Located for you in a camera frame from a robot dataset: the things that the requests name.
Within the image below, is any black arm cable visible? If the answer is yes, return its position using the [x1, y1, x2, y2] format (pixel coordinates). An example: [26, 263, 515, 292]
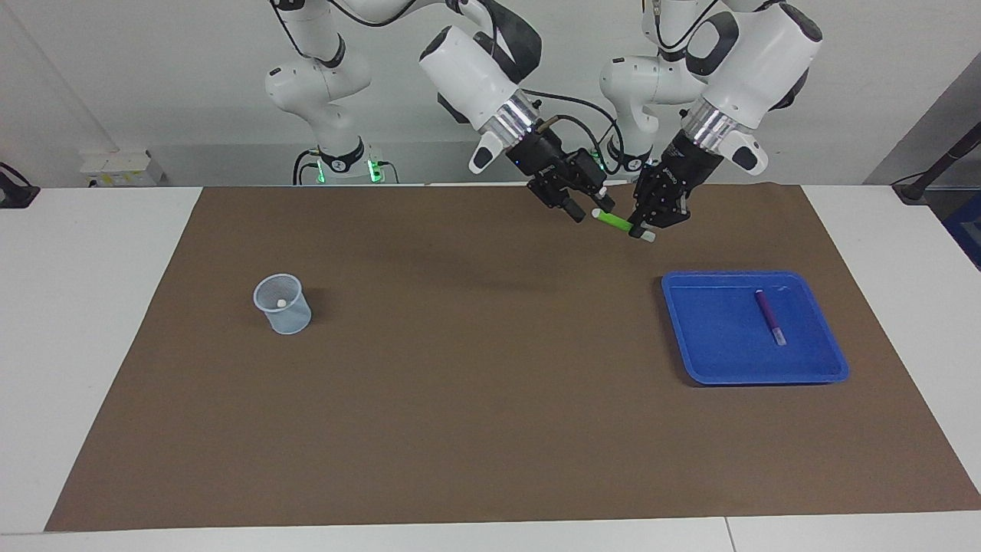
[642, 0, 726, 55]
[268, 0, 626, 176]

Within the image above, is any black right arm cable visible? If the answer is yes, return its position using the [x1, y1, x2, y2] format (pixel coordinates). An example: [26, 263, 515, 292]
[268, 0, 626, 176]

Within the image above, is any pale blue mesh pen cup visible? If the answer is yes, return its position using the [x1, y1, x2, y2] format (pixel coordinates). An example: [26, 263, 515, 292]
[253, 274, 313, 336]

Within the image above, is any brown table mat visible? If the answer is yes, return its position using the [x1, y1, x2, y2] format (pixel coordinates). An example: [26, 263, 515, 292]
[44, 184, 981, 532]

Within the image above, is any green highlighter pen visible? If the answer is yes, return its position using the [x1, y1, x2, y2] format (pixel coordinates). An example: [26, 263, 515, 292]
[591, 209, 658, 243]

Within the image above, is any white power strip box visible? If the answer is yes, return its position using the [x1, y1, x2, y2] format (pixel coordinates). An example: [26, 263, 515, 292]
[80, 149, 166, 187]

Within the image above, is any purple highlighter pen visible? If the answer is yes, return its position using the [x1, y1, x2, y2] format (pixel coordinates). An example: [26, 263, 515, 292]
[754, 289, 788, 347]

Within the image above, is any blue crate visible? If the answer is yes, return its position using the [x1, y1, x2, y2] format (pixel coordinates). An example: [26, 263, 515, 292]
[944, 192, 981, 271]

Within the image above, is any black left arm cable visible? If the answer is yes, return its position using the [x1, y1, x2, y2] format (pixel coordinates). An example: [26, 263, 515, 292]
[642, 0, 726, 55]

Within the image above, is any black camera stand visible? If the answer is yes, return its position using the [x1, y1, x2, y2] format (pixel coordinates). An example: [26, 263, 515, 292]
[891, 123, 981, 205]

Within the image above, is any blue plastic tray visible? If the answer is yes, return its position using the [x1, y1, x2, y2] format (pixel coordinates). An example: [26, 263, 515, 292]
[661, 270, 850, 386]

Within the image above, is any black clamp mount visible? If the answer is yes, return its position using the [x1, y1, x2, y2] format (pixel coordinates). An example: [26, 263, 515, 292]
[0, 163, 41, 209]

